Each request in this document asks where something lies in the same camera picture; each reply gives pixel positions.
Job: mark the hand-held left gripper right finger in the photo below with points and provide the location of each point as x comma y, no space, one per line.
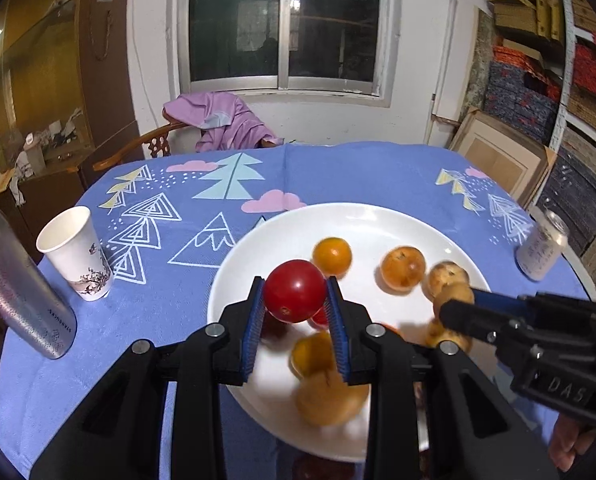
339,330

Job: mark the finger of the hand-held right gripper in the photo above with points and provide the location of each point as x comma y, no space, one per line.
498,301
473,322

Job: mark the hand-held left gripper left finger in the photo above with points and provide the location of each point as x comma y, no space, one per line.
255,330

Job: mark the yellow potato-shaped fruit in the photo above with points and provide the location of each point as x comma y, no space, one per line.
455,293

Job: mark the yellow-orange round tomato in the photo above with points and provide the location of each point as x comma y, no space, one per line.
314,355

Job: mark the tan sapodilla fruit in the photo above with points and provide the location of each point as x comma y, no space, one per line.
323,400

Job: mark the white oval plate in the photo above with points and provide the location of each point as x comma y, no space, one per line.
378,230

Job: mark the person's right hand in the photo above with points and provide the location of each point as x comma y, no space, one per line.
570,445

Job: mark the small red cherry tomato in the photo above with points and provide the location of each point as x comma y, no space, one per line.
320,317

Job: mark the striped yellow pepino melon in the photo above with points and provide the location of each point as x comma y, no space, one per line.
435,334

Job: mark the brown-yellow round fruit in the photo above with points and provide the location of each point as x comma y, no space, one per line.
445,275

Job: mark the white drink can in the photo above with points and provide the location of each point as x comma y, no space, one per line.
540,250

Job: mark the small orange tomato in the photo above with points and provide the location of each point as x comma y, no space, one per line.
332,256

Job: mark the blue printed tablecloth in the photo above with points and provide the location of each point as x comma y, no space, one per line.
177,220

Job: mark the flat cardboard boxes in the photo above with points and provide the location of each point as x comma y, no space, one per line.
498,160

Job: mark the white printed paper cup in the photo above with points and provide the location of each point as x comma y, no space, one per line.
72,250

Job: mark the wooden chair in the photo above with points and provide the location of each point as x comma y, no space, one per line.
157,147

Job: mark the stack of patterned gift boxes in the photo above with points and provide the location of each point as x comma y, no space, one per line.
523,90

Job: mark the purple cloth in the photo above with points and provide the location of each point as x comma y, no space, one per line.
222,115

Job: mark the silver metal bottle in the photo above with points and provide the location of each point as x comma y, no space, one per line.
17,290

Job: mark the clutter of small shelf items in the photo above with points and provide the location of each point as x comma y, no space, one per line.
32,155

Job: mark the sliding glass window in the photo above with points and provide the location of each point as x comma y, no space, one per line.
237,20

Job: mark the wooden cabinet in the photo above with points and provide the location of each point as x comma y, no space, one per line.
37,60

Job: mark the white perforated shelf post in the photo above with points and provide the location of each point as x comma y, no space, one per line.
565,60

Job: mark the white plastic wall conduit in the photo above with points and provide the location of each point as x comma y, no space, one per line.
452,50

